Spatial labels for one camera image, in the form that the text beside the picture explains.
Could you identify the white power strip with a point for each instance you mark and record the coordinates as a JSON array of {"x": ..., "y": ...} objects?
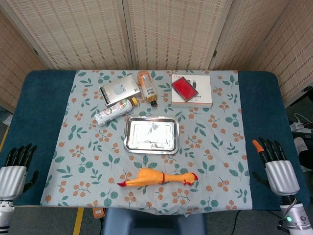
[{"x": 300, "y": 127}]

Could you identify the yellow rubber chicken toy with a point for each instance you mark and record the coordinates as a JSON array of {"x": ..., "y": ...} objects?
[{"x": 149, "y": 178}]

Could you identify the floral leaf-print tablecloth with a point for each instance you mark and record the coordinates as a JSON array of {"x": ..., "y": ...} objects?
[{"x": 85, "y": 151}]

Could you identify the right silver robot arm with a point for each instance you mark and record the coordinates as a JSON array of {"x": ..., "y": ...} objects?
[{"x": 297, "y": 218}]

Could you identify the rectangular steel tray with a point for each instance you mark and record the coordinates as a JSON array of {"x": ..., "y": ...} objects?
[{"x": 151, "y": 135}]

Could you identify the grey earbuds box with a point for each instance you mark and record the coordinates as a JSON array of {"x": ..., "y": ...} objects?
[{"x": 121, "y": 90}]

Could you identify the white bottle with yellow cap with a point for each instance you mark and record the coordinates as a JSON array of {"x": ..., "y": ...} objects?
[{"x": 112, "y": 112}]

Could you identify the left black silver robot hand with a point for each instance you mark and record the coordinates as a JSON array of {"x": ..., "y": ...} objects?
[{"x": 12, "y": 181}]

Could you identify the white shoe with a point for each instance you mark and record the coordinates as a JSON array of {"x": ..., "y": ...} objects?
[{"x": 300, "y": 145}]

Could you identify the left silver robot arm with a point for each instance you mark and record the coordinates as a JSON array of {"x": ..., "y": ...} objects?
[{"x": 5, "y": 215}]

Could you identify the white book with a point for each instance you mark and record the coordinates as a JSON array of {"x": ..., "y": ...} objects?
[{"x": 193, "y": 90}]

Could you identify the blue padded chair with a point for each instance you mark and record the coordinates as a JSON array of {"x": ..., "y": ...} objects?
[{"x": 151, "y": 222}]

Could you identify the woven folding screen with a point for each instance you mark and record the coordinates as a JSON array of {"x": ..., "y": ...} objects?
[{"x": 171, "y": 31}]

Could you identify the orange juice bottle black cap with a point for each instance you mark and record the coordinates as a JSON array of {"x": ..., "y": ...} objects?
[{"x": 149, "y": 88}]

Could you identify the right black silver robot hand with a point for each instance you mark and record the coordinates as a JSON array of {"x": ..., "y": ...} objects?
[{"x": 281, "y": 176}]

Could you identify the orange tag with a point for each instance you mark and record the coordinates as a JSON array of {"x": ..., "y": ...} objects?
[{"x": 98, "y": 213}]

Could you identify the blue table cover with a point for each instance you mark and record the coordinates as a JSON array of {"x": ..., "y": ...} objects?
[{"x": 41, "y": 110}]

